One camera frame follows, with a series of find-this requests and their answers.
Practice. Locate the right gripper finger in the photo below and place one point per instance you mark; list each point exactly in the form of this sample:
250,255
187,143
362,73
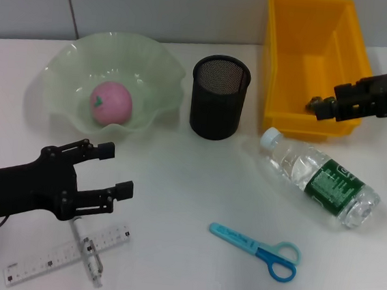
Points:
344,91
351,108

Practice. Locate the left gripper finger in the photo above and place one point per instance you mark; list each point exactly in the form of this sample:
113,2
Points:
124,190
106,151

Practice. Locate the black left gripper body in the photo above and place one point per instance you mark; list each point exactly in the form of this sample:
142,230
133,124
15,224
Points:
14,189

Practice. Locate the green plastic wrapper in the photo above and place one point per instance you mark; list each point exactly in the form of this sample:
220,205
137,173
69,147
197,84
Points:
312,103

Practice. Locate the pink toy peach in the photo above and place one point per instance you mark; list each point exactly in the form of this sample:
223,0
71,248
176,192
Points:
111,104

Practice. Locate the clear green-label water bottle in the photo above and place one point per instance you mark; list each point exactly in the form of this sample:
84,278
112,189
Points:
330,185

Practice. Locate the transparent plastic ruler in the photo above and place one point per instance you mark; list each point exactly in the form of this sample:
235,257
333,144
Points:
31,266

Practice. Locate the grey and white pen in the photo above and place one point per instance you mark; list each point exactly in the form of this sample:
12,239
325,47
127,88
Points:
94,265

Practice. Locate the green glass fruit plate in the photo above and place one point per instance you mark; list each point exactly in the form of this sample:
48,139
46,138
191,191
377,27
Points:
78,62

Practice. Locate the blue scissors with sheath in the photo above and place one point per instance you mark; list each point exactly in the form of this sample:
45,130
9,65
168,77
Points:
232,237

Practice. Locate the black mesh pen holder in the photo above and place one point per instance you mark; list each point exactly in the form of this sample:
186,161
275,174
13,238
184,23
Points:
218,96

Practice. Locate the yellow plastic bin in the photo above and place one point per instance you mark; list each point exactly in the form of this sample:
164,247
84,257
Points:
302,42

